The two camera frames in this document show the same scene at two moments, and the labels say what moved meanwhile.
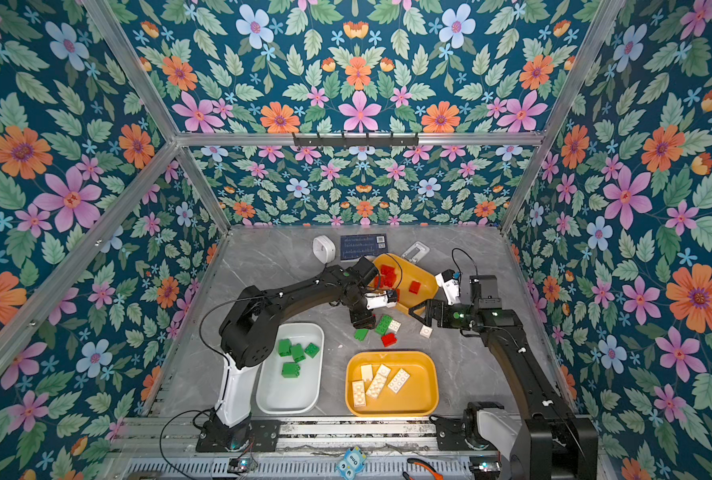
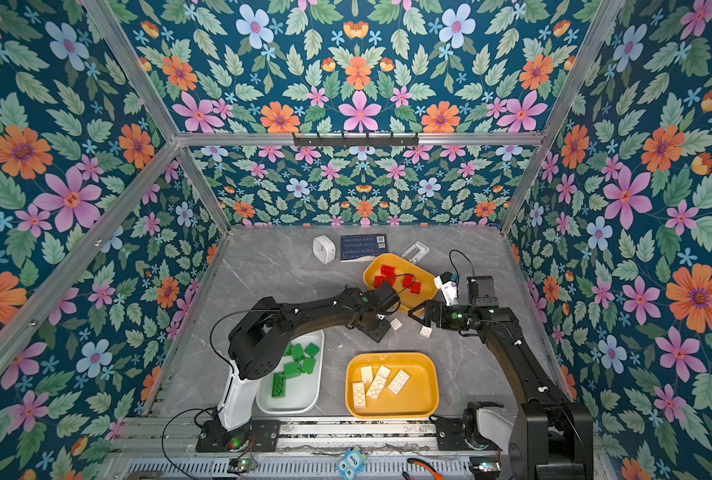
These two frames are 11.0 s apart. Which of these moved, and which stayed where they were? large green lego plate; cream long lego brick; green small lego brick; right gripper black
Moved: large green lego plate; green small lego brick
Stayed: right gripper black; cream long lego brick
